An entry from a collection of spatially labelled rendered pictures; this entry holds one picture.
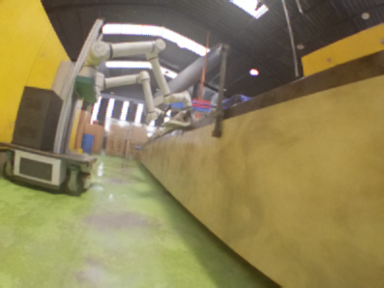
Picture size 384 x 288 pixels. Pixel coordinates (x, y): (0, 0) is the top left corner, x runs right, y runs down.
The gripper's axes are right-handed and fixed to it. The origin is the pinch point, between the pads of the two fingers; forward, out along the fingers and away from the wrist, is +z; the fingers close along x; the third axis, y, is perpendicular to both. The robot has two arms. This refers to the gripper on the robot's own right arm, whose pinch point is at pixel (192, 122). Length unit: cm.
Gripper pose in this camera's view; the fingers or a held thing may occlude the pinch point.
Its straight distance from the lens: 180.7
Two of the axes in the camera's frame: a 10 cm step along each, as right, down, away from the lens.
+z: 2.7, 9.6, 0.6
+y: 9.0, -2.7, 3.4
